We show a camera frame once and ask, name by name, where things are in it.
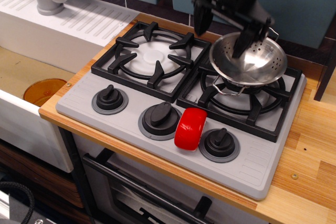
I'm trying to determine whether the grey toy stove top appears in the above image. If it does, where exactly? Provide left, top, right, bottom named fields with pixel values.
left=55, top=20, right=307, bottom=200

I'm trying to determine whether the white toy sink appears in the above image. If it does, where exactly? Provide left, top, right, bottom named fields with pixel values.
left=1, top=0, right=138, bottom=173

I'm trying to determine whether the red toy cheese wheel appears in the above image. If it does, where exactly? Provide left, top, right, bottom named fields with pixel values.
left=174, top=108, right=207, bottom=151

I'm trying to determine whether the black braided cable lower left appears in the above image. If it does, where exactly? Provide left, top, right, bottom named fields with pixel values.
left=0, top=181, right=35, bottom=224

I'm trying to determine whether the black right burner grate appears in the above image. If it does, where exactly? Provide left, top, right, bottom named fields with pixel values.
left=177, top=62, right=306, bottom=142

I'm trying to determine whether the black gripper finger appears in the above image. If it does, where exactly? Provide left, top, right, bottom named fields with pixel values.
left=194, top=0, right=213, bottom=36
left=232, top=24, right=263, bottom=58

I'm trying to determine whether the black left burner grate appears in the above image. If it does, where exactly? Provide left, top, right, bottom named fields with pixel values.
left=91, top=22, right=211, bottom=103

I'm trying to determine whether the silver metal colander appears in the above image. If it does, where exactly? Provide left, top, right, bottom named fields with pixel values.
left=209, top=32, right=288, bottom=88

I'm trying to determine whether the toy oven door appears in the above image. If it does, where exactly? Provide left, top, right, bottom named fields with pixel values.
left=80, top=148, right=264, bottom=223

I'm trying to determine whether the black left stove knob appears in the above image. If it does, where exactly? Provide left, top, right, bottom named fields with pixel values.
left=91, top=84, right=129, bottom=115

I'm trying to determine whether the black right stove knob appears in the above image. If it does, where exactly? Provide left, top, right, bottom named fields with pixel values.
left=199, top=128, right=240, bottom=163

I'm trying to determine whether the black middle stove knob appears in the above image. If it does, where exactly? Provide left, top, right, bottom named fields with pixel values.
left=138, top=102, right=182, bottom=141

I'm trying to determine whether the black burner grate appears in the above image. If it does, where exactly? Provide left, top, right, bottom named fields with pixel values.
left=91, top=22, right=211, bottom=103
left=177, top=62, right=306, bottom=142

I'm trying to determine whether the black stove knob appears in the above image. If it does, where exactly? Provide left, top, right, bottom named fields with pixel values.
left=199, top=128, right=240, bottom=163
left=138, top=102, right=182, bottom=141
left=91, top=84, right=129, bottom=115

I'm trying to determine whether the orange plastic plate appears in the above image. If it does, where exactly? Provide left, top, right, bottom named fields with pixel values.
left=23, top=78, right=67, bottom=107

